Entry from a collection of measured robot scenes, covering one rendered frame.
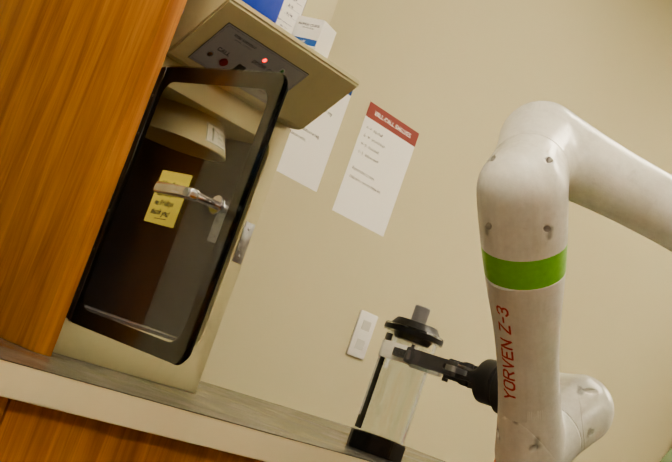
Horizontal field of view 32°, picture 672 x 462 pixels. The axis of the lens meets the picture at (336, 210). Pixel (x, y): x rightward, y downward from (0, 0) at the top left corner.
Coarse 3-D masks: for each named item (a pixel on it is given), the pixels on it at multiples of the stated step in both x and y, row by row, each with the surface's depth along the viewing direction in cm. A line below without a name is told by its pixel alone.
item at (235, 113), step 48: (192, 96) 166; (240, 96) 158; (144, 144) 171; (192, 144) 162; (240, 144) 154; (144, 192) 166; (240, 192) 150; (144, 240) 162; (192, 240) 154; (96, 288) 166; (144, 288) 158; (192, 288) 150; (144, 336) 154; (192, 336) 147
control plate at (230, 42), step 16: (224, 32) 174; (240, 32) 175; (208, 48) 176; (224, 48) 177; (240, 48) 178; (256, 48) 179; (208, 64) 179; (256, 64) 182; (272, 64) 183; (288, 64) 184; (288, 80) 187
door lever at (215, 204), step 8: (160, 184) 155; (168, 184) 153; (176, 184) 152; (160, 192) 154; (168, 192) 153; (176, 192) 151; (184, 192) 150; (192, 192) 149; (192, 200) 150; (200, 200) 150; (208, 200) 151; (216, 200) 152; (216, 208) 152
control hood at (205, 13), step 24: (192, 0) 175; (216, 0) 171; (240, 0) 171; (192, 24) 173; (216, 24) 173; (240, 24) 174; (264, 24) 176; (192, 48) 175; (288, 48) 181; (312, 72) 187; (336, 72) 189; (288, 96) 190; (312, 96) 192; (336, 96) 193; (288, 120) 195; (312, 120) 196
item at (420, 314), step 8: (416, 312) 208; (424, 312) 207; (392, 320) 208; (400, 320) 206; (408, 320) 205; (416, 320) 207; (424, 320) 207; (416, 328) 204; (424, 328) 204; (432, 328) 205
